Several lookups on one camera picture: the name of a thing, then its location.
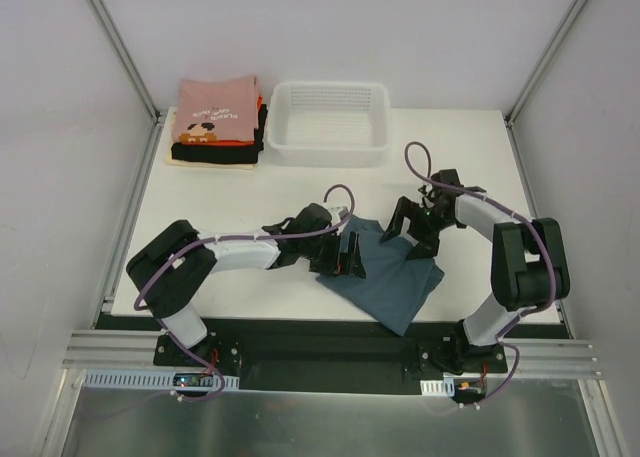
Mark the pink folded t shirt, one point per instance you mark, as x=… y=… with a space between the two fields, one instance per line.
x=217 y=113

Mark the white cable duct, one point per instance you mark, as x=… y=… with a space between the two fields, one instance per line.
x=438 y=388
x=151 y=380

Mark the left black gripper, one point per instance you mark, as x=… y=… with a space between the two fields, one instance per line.
x=329 y=252

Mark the blue-grey t shirt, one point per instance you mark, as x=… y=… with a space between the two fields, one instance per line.
x=395 y=288

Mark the left aluminium frame post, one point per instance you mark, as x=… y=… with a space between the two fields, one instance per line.
x=120 y=50

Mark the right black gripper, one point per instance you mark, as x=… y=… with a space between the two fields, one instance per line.
x=420 y=225

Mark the left aluminium side rail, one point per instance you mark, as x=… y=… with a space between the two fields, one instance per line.
x=125 y=229

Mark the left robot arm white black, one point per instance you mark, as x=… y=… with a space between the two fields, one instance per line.
x=169 y=271

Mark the white plastic basket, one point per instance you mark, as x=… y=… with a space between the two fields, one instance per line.
x=334 y=124

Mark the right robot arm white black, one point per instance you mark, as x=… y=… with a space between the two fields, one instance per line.
x=528 y=269

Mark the black folded t shirt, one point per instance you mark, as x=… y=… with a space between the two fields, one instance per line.
x=224 y=155

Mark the right aluminium frame post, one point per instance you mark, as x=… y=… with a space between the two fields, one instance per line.
x=544 y=63

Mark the left white cable duct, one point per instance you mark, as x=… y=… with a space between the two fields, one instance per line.
x=151 y=380

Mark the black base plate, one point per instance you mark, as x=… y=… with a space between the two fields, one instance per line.
x=386 y=378

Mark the front aluminium rail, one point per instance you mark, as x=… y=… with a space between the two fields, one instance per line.
x=534 y=358

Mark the aluminium frame post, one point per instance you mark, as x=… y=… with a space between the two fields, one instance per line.
x=120 y=50
x=544 y=63

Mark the right white cable duct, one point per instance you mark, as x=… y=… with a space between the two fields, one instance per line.
x=438 y=388

